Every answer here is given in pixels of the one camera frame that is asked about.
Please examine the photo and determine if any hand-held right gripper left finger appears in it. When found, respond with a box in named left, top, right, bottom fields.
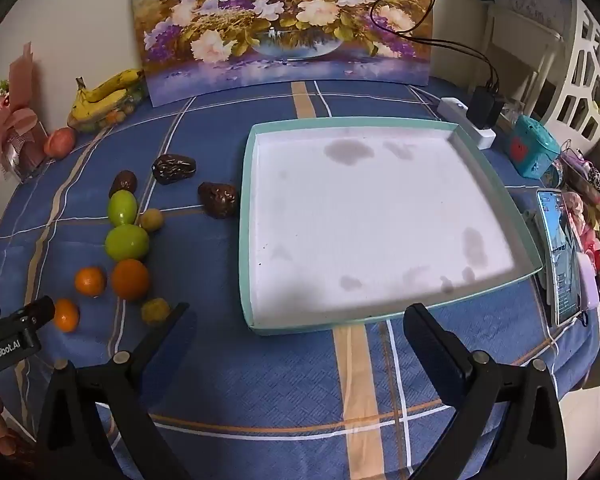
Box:
left=34, top=302, right=198, bottom=480

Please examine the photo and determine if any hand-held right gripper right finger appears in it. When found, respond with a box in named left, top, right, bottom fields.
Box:
left=402, top=302, right=567, bottom=480

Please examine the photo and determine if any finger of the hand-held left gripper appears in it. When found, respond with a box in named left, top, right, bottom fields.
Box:
left=9, top=295, right=56, bottom=333

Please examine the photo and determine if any small orange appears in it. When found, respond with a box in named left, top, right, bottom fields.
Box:
left=74, top=266, right=107, bottom=298
left=53, top=298, right=81, bottom=333

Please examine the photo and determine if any small yellow fruit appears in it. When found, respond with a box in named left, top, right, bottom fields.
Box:
left=140, top=298, right=171, bottom=326
left=139, top=208, right=165, bottom=233

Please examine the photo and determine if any large orange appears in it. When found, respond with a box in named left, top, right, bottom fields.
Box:
left=110, top=258, right=152, bottom=302

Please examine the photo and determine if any green jujube fruit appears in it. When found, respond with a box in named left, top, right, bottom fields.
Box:
left=107, top=190, right=139, bottom=228
left=104, top=224, right=150, bottom=261

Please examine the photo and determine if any teal rimmed white tray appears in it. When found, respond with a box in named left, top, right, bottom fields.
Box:
left=238, top=116, right=544, bottom=336

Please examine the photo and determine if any long dark brown date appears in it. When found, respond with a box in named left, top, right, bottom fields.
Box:
left=152, top=154, right=198, bottom=186

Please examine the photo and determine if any blue plaid tablecloth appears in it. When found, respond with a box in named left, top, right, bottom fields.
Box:
left=0, top=79, right=600, bottom=480

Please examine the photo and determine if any small round dark date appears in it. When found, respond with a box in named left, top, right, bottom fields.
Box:
left=108, top=170, right=139, bottom=199

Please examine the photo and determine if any smartphone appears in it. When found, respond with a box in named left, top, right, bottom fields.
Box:
left=536, top=188, right=583, bottom=327

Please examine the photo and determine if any red peach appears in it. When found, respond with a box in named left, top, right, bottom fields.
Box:
left=43, top=127, right=78, bottom=157

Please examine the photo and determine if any pink wrapped bouquet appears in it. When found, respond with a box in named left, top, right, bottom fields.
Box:
left=0, top=42, right=49, bottom=183

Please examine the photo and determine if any clear fruit bowl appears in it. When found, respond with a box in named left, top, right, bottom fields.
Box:
left=67, top=87, right=149, bottom=134

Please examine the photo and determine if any clutter of small trinkets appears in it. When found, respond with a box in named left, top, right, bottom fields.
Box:
left=552, top=147, right=600, bottom=322

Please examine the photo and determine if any white power strip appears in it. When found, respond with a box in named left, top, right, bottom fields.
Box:
left=439, top=97, right=497, bottom=150

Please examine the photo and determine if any teal storage box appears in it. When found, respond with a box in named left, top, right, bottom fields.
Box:
left=502, top=114, right=562, bottom=179

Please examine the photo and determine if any bunch of bananas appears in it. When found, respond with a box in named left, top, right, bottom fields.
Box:
left=70, top=67, right=146, bottom=122

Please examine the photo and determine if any black charger plug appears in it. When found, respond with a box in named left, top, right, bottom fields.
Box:
left=467, top=86, right=506, bottom=130

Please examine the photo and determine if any white lattice chair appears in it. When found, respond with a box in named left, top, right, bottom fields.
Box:
left=552, top=0, right=600, bottom=157

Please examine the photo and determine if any white side table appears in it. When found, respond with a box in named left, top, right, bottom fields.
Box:
left=480, top=4, right=567, bottom=116

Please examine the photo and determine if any flower painting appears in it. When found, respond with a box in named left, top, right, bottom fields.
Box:
left=129, top=0, right=434, bottom=108

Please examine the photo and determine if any black cable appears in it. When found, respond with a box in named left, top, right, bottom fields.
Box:
left=395, top=0, right=501, bottom=92
left=370, top=0, right=496, bottom=92

